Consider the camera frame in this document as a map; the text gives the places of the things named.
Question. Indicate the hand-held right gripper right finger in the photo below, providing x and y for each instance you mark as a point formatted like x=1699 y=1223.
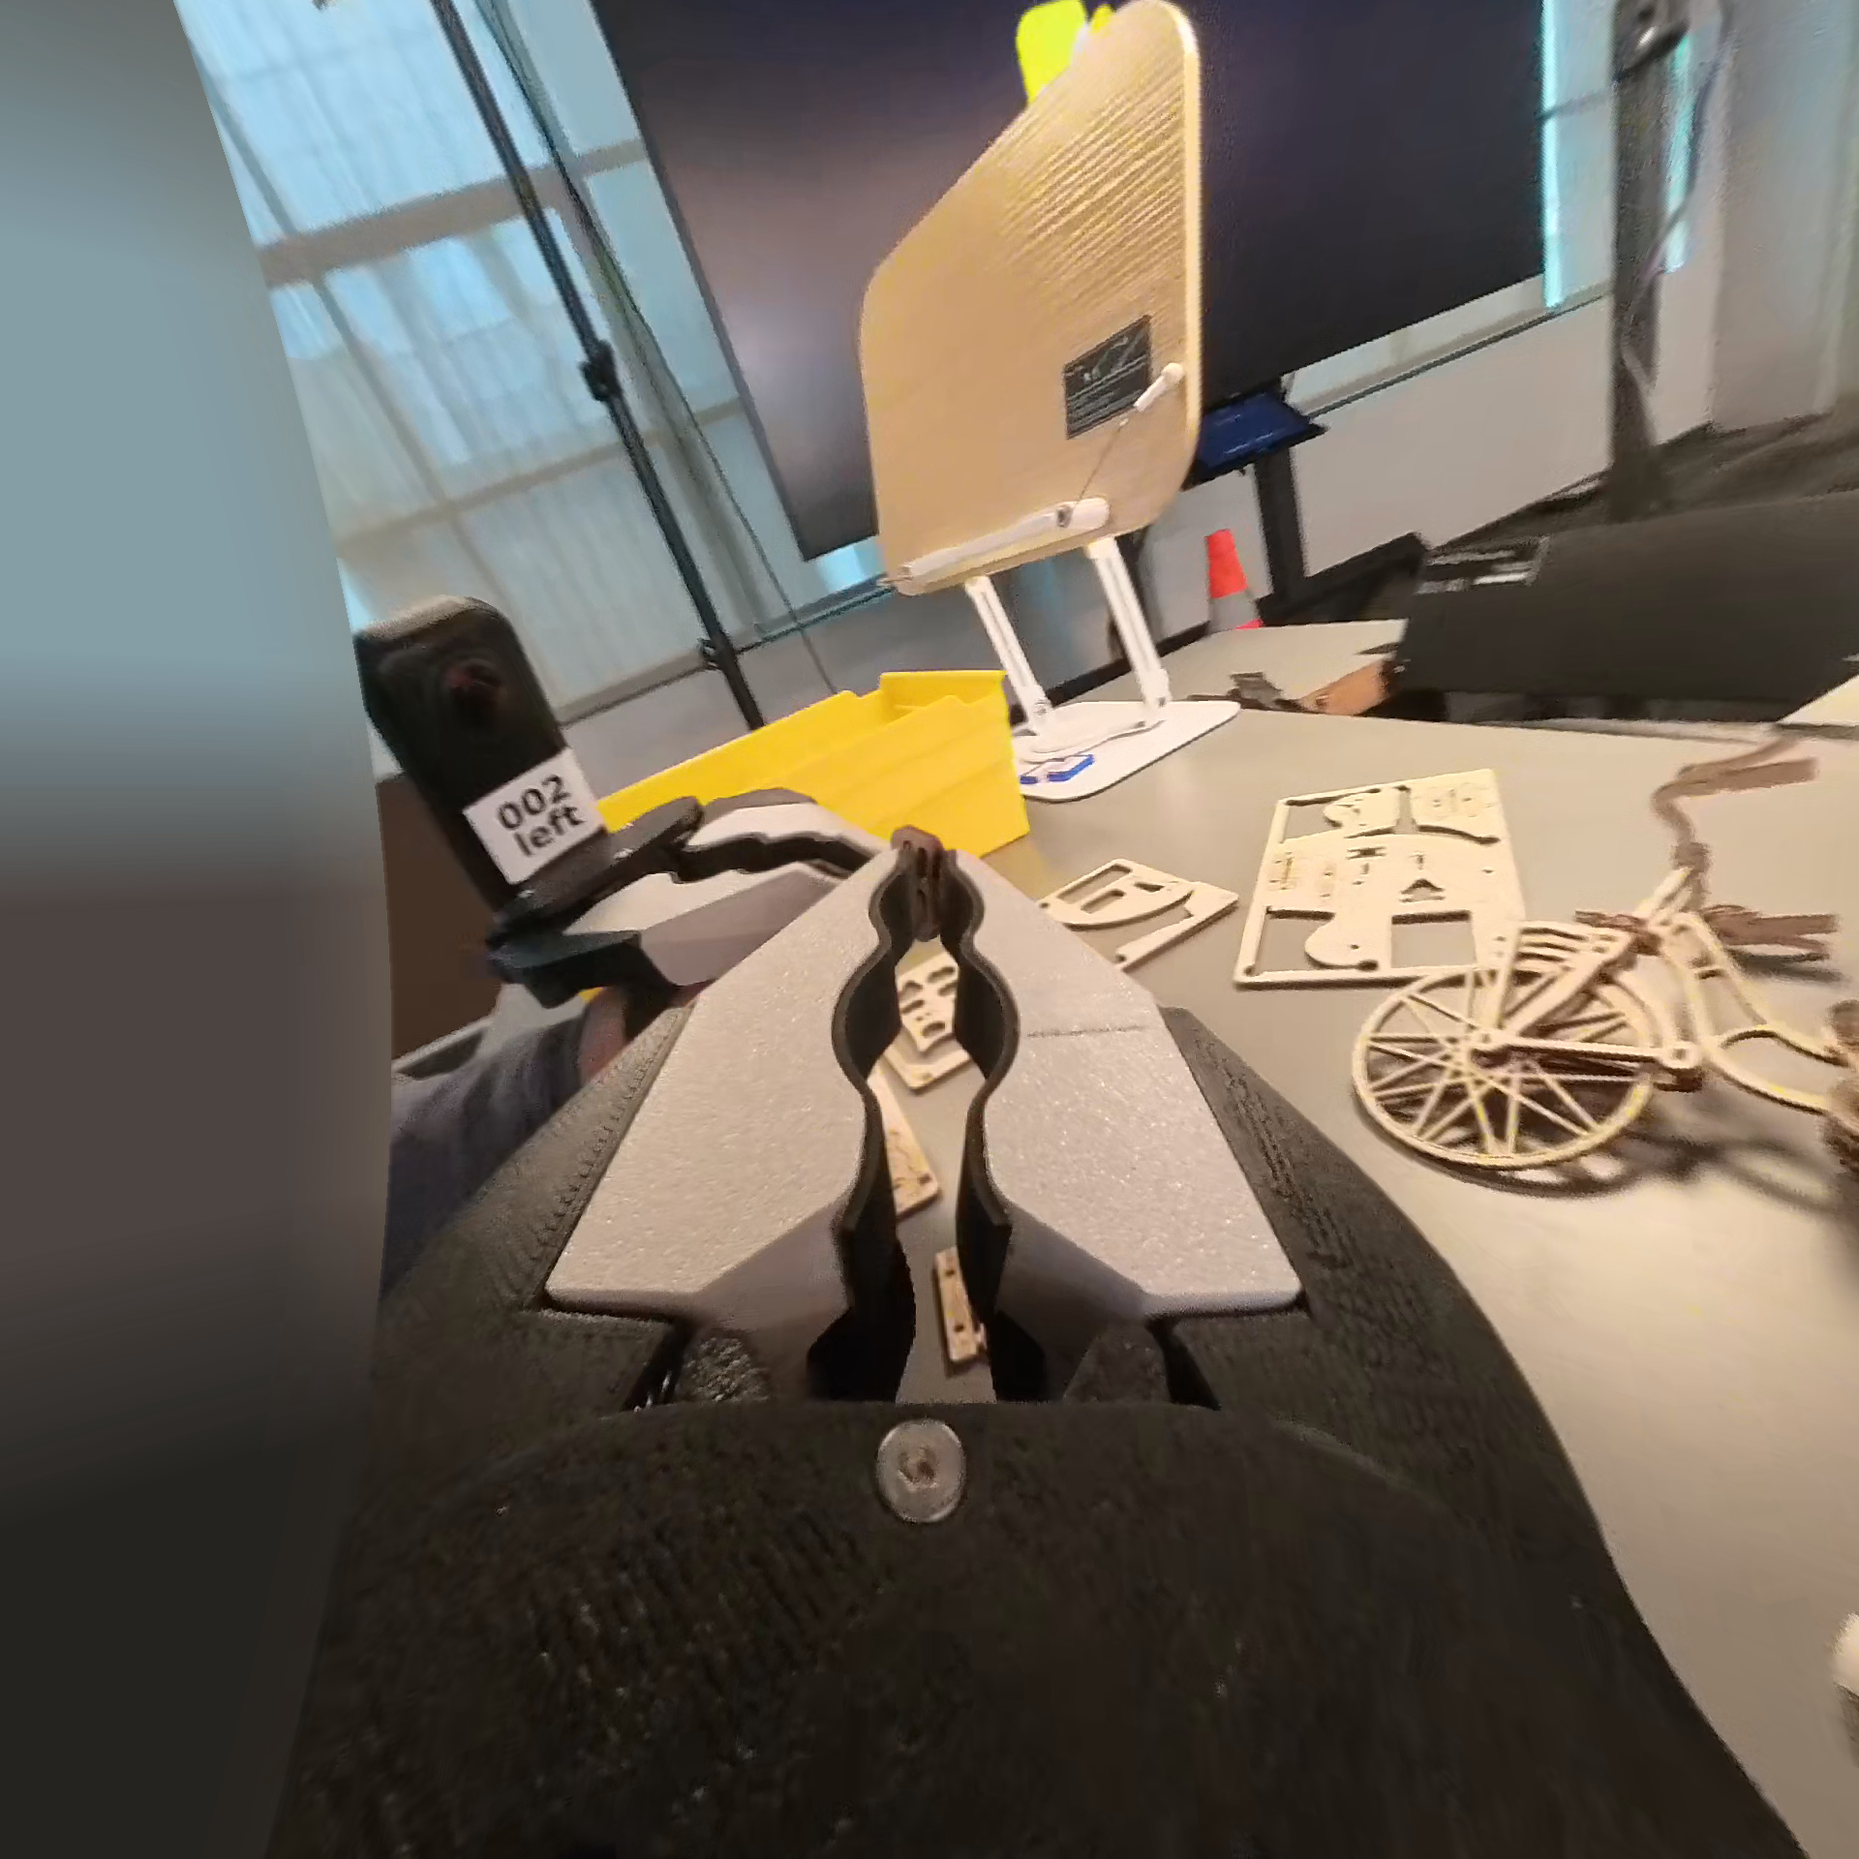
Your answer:
x=1132 y=1164

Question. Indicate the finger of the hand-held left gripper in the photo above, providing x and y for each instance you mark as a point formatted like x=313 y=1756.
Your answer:
x=698 y=909
x=768 y=815

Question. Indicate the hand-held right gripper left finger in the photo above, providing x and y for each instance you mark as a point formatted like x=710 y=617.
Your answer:
x=726 y=1132

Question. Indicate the person's left forearm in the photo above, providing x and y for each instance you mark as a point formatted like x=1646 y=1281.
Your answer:
x=477 y=1147

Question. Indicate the wooden parts sheet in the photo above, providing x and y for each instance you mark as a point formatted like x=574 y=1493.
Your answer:
x=1162 y=880
x=1453 y=813

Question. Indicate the wooden bicycle model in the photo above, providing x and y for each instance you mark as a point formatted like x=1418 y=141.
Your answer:
x=1560 y=944

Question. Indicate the yellow plastic bin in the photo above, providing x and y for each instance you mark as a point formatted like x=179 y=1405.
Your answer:
x=899 y=757

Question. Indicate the flat wooden part with cutouts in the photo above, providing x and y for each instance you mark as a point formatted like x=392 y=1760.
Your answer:
x=929 y=1026

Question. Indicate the blue white small tag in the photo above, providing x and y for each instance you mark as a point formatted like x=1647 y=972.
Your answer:
x=1052 y=769

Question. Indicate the black tripod stand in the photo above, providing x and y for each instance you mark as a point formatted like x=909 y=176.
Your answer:
x=602 y=379

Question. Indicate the orange traffic cone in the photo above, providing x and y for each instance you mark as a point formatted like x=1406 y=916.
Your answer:
x=1228 y=580

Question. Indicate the brown cardboard piece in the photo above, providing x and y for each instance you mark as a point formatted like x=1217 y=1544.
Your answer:
x=1351 y=690

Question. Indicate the black monitor stand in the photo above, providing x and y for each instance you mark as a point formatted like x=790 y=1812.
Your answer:
x=1277 y=538

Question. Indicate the bamboo book stand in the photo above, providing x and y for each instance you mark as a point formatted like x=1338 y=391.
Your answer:
x=1016 y=292

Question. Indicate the large dark monitor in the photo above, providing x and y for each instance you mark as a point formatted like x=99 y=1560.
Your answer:
x=812 y=219

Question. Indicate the small blue screen tablet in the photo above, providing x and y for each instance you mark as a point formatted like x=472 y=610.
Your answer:
x=1250 y=430

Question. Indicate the black case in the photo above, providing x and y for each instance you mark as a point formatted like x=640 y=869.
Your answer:
x=1641 y=612

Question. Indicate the yellow paper sheet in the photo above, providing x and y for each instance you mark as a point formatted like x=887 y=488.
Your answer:
x=1052 y=45

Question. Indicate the white paper sheet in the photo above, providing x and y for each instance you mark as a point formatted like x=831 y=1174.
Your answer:
x=1824 y=705

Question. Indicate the black pole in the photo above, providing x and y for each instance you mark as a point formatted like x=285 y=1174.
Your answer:
x=1647 y=219

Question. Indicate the glass window wall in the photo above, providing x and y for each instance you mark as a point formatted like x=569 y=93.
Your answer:
x=434 y=365

